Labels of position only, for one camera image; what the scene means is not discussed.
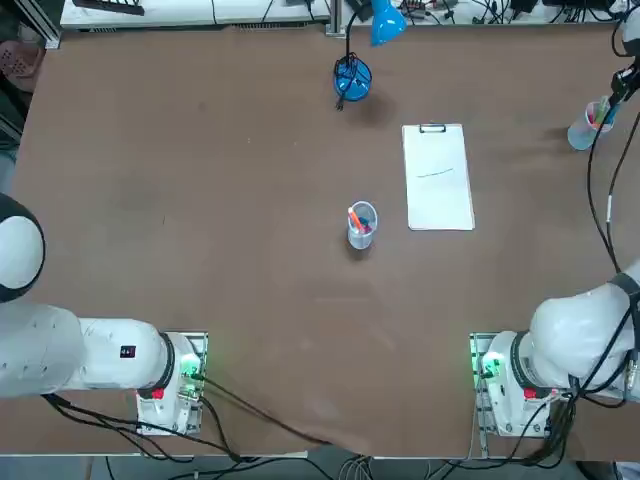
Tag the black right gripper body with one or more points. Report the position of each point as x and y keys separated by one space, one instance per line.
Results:
x=627 y=82

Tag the blue pen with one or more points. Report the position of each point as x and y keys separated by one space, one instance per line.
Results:
x=612 y=111

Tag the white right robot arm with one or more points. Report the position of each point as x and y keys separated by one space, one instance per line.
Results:
x=575 y=330

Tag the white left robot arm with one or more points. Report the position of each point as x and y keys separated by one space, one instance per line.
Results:
x=50 y=340

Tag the green highlighter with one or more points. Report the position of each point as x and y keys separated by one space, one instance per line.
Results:
x=601 y=110

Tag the clear plastic cup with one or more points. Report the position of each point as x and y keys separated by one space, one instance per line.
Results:
x=361 y=240
x=580 y=137

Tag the black metal clipboard clip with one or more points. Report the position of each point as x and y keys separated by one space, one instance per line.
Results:
x=433 y=128

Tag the white clipboard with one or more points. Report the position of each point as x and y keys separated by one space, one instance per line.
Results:
x=439 y=177

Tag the white paper sheet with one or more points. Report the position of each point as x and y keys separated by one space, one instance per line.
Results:
x=439 y=190

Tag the blue desk lamp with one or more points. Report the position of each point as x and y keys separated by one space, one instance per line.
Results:
x=387 y=22

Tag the pink perforated basket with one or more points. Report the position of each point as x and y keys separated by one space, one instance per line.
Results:
x=20 y=62

